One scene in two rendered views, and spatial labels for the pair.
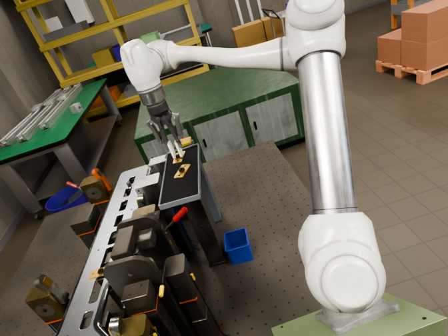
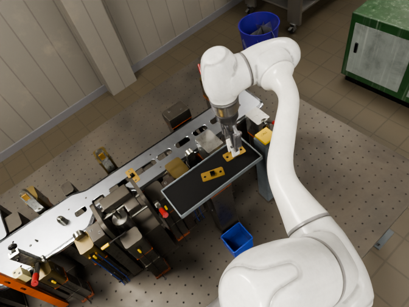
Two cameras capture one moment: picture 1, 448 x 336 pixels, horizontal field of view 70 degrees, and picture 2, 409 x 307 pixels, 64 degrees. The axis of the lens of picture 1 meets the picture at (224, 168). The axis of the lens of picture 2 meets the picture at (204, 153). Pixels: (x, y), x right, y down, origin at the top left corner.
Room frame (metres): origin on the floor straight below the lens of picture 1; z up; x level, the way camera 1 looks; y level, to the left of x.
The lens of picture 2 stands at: (0.72, -0.43, 2.15)
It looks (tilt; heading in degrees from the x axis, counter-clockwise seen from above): 52 degrees down; 62
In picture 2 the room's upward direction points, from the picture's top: 17 degrees counter-clockwise
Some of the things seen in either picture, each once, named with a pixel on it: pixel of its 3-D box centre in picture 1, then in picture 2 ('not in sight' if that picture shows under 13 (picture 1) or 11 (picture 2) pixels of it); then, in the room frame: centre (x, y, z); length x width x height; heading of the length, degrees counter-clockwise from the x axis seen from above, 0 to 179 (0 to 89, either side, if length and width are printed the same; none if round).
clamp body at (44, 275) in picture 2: not in sight; (67, 284); (0.36, 0.37, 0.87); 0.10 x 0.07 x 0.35; 85
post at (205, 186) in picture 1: (201, 184); (267, 169); (1.29, 0.13, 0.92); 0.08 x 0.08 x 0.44; 85
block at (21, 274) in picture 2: not in sight; (45, 285); (0.28, 0.44, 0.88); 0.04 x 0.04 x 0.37; 85
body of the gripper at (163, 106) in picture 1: (160, 113); (227, 118); (1.15, 0.16, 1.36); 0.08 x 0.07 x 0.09; 77
